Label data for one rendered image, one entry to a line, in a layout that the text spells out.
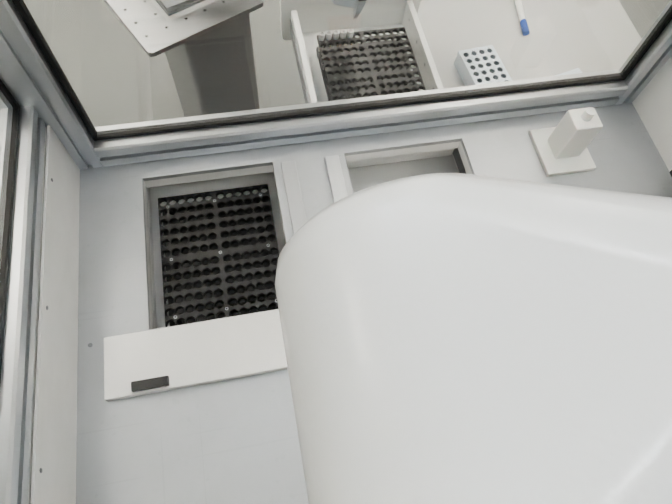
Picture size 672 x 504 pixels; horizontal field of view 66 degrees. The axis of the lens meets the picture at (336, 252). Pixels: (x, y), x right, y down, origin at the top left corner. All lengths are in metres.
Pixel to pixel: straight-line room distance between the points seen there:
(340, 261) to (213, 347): 0.56
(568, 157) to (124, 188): 0.70
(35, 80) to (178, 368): 0.40
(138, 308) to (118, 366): 0.08
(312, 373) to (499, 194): 0.08
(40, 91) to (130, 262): 0.24
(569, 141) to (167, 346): 0.66
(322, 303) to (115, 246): 0.67
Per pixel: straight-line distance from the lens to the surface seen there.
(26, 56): 0.73
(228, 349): 0.70
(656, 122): 1.04
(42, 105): 0.79
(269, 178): 0.95
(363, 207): 0.16
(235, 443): 0.69
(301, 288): 0.16
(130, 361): 0.73
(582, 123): 0.89
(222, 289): 0.79
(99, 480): 0.73
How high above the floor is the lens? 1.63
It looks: 65 degrees down
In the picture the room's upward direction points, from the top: 8 degrees clockwise
